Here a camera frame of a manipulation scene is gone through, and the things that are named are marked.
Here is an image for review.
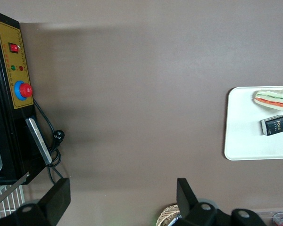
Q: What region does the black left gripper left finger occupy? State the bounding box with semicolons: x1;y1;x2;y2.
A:
14;178;71;226

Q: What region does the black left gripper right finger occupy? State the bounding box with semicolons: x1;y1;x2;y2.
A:
176;178;219;226

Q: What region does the cream plastic tray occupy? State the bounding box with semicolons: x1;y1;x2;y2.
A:
224;85;283;161

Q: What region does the wicker basket with foil trays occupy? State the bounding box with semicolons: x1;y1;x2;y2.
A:
156;204;183;226

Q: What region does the black sealing machine yellow panel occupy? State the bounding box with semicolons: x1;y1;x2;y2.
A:
0;8;46;187

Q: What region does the clear acrylic bottle rack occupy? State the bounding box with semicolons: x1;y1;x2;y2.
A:
256;209;283;226

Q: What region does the red cola bottle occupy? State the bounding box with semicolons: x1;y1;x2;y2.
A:
273;212;283;225

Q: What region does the red emergency stop button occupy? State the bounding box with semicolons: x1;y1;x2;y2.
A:
14;80;34;101

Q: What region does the small black white pack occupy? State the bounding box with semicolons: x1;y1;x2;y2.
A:
260;114;283;137

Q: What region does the triangle sandwich in wrapper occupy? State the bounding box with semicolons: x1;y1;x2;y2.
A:
251;86;283;114

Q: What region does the white wire rack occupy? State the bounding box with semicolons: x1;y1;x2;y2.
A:
0;185;27;218

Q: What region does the silver metal handle bar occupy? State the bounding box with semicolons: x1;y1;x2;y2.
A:
25;117;53;166

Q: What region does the black power cable with plug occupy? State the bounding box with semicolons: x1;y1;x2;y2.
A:
32;98;67;187

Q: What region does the red rocker switch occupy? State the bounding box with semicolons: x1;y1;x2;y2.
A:
9;42;20;54

